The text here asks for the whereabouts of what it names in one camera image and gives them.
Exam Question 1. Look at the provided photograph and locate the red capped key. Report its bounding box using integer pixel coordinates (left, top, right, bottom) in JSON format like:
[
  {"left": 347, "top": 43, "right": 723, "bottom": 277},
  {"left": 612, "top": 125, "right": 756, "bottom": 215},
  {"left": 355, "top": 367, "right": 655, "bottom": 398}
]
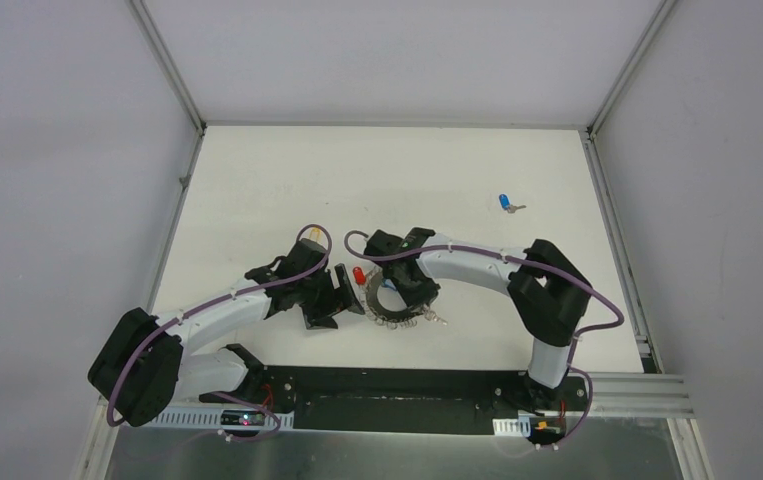
[{"left": 352, "top": 266, "right": 367, "bottom": 286}]

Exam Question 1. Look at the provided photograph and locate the plain silver key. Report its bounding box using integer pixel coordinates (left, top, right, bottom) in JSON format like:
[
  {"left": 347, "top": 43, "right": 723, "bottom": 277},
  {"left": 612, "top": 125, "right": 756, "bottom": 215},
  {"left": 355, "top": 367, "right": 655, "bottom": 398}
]
[{"left": 424, "top": 309, "right": 448, "bottom": 325}]

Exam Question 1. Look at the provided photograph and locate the metal disc with keyrings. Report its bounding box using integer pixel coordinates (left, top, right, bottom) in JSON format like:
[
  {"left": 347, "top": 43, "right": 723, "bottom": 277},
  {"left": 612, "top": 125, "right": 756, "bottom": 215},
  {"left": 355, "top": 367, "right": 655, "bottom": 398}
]
[{"left": 360, "top": 268, "right": 433, "bottom": 330}]

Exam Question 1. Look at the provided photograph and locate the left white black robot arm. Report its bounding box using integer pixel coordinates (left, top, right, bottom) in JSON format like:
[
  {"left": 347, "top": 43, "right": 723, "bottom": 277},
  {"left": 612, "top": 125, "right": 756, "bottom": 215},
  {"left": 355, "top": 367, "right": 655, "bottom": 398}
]
[{"left": 87, "top": 238, "right": 364, "bottom": 427}]

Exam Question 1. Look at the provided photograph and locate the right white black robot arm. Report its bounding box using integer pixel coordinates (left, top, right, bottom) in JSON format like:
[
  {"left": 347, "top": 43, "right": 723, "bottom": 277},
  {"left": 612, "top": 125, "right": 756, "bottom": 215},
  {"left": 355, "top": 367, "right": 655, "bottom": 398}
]
[{"left": 361, "top": 227, "right": 592, "bottom": 410}]

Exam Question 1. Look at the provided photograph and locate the blue capped key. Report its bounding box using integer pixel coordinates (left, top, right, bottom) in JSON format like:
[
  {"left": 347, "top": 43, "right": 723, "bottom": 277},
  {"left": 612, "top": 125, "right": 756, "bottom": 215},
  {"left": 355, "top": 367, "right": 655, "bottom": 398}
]
[{"left": 498, "top": 194, "right": 527, "bottom": 214}]

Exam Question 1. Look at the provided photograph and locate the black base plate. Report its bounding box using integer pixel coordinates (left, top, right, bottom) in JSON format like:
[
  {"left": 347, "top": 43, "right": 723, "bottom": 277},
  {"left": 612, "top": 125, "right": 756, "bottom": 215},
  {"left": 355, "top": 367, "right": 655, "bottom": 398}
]
[{"left": 232, "top": 365, "right": 589, "bottom": 435}]

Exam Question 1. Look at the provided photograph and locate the left white cable duct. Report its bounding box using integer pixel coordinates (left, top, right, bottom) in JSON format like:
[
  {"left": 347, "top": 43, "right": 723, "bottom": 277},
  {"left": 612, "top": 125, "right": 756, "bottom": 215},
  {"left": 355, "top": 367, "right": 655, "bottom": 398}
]
[{"left": 145, "top": 405, "right": 294, "bottom": 432}]

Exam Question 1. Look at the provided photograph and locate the white cable duct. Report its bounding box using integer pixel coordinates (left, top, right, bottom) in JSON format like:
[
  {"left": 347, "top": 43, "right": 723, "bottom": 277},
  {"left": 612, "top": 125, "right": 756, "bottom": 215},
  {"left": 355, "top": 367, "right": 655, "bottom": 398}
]
[
  {"left": 492, "top": 416, "right": 532, "bottom": 438},
  {"left": 145, "top": 405, "right": 294, "bottom": 432}
]

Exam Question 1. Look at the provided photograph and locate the right white cable duct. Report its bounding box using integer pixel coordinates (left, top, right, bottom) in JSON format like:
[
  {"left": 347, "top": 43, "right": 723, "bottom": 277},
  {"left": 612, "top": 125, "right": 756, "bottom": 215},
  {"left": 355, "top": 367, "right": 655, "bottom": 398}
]
[{"left": 492, "top": 416, "right": 532, "bottom": 438}]

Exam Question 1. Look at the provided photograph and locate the aluminium frame rail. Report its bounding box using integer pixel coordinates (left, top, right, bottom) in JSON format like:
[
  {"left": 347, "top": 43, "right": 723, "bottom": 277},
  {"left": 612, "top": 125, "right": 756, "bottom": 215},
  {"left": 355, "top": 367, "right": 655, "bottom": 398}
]
[{"left": 582, "top": 372, "right": 696, "bottom": 420}]

